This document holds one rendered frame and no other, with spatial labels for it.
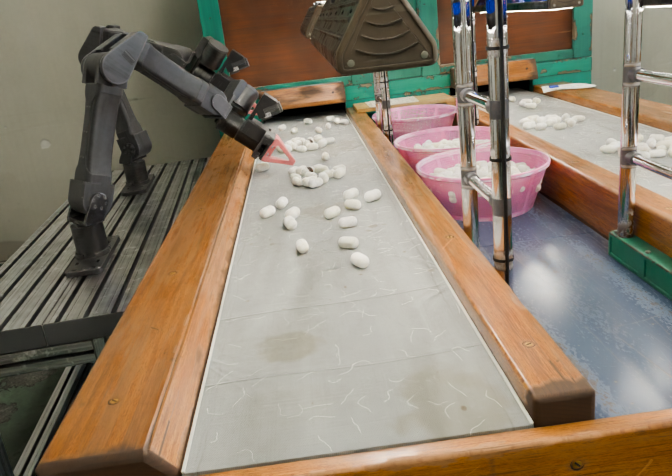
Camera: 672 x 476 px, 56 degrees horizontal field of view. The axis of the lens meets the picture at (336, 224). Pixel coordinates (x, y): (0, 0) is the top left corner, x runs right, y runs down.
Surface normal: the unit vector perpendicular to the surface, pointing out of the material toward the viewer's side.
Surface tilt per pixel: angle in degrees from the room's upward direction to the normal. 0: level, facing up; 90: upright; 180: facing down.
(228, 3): 90
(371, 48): 90
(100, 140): 89
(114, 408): 0
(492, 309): 0
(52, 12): 90
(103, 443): 0
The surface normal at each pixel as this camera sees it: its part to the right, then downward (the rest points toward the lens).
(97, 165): 0.71, -0.04
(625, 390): -0.11, -0.94
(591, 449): 0.07, 0.31
